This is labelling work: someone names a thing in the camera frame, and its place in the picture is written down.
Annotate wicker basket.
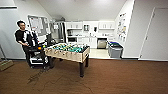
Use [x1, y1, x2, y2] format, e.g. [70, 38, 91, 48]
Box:
[0, 59, 15, 72]

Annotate black microwave oven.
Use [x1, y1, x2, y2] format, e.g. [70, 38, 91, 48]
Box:
[67, 36, 78, 43]

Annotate black wheeled cart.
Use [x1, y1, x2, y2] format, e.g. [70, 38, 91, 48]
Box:
[24, 42, 55, 70]

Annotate large printed wall poster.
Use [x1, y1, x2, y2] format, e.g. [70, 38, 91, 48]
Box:
[116, 12, 128, 43]

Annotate wall bulletin board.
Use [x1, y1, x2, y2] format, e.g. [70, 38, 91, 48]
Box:
[27, 14, 51, 36]

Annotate foosball table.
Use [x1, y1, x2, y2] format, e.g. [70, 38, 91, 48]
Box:
[44, 42, 91, 78]

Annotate white double door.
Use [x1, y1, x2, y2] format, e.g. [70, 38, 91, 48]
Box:
[138, 7, 168, 62]

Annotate small orange ball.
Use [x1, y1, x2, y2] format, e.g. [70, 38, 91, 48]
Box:
[37, 46, 44, 52]

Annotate white base cabinet door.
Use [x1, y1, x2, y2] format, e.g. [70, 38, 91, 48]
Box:
[81, 37, 90, 48]
[89, 37, 98, 49]

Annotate white wall cabinet door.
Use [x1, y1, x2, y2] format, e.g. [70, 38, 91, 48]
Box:
[109, 21, 116, 30]
[66, 21, 76, 30]
[98, 21, 105, 30]
[103, 21, 110, 30]
[74, 21, 84, 30]

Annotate person in black shirt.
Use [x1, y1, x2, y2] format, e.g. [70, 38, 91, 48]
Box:
[14, 19, 39, 62]

